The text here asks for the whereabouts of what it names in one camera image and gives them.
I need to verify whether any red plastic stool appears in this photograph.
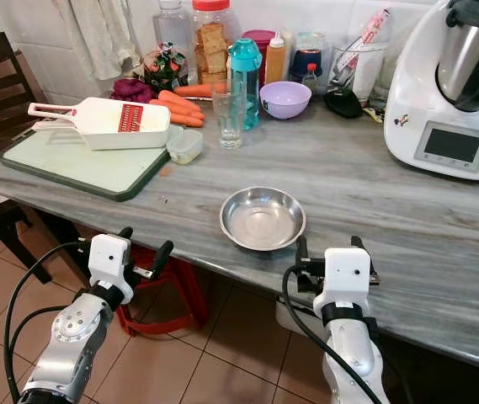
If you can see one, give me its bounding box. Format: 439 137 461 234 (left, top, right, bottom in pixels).
112 242 211 337

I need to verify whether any white plastic bin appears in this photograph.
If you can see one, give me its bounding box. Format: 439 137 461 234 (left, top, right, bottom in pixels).
274 298 329 339

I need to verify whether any stainless steel bowl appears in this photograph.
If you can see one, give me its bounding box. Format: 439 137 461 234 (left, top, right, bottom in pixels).
219 186 307 253

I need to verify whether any green-edged cutting board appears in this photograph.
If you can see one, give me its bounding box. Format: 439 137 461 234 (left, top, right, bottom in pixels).
0 125 174 202

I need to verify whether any small clear plastic container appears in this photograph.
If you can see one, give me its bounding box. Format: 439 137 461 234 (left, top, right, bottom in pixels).
166 126 205 166

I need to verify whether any white mandoline slicer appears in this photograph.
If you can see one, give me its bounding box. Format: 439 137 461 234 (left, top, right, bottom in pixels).
27 97 173 152

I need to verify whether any orange carrot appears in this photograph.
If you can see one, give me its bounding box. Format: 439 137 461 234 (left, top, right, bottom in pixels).
172 82 216 99
157 88 203 115
151 99 205 129

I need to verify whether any black rounded object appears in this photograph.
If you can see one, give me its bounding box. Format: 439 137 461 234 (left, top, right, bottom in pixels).
322 88 364 120

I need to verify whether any clear drinking glass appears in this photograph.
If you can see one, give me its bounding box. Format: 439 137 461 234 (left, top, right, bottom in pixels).
210 84 247 151

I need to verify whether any purple plastic bowl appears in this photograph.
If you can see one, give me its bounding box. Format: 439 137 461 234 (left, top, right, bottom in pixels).
258 80 313 120

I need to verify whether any white kitchen food processor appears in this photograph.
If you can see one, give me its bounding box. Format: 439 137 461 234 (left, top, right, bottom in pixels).
383 0 479 183

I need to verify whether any small red-capped bottle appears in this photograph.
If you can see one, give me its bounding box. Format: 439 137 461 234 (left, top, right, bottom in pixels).
301 62 321 93

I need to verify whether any long wrap roll box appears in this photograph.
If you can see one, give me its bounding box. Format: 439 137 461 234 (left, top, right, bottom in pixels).
327 8 392 104

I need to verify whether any teal water bottle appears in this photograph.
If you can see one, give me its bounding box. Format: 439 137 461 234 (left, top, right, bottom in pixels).
227 37 263 132

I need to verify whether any orange sauce bottle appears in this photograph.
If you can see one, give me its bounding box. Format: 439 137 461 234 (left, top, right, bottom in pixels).
264 35 288 84

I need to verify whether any hanging beige towel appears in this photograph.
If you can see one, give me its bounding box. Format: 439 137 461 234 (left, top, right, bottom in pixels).
66 0 144 83

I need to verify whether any clear glass jar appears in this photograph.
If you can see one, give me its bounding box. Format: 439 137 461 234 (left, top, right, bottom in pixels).
287 31 330 82

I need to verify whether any clear plastic bottle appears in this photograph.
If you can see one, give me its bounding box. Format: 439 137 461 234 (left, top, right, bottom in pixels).
152 0 196 85

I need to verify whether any red-lidded cracker jar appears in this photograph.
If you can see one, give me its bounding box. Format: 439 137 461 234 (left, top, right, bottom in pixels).
190 0 232 86

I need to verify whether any maroon-lidded container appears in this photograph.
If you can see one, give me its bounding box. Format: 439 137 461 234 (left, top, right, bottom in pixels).
242 29 277 53

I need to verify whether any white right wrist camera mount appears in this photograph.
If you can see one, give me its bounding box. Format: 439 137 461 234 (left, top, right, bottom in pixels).
312 247 373 317

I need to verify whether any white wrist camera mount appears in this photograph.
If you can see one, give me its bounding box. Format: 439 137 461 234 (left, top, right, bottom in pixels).
312 247 373 317
88 233 136 306

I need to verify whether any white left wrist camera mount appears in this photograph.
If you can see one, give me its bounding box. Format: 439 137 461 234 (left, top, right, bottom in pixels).
88 233 136 306

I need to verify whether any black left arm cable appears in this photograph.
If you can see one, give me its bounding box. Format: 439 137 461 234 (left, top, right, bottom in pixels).
3 241 97 396

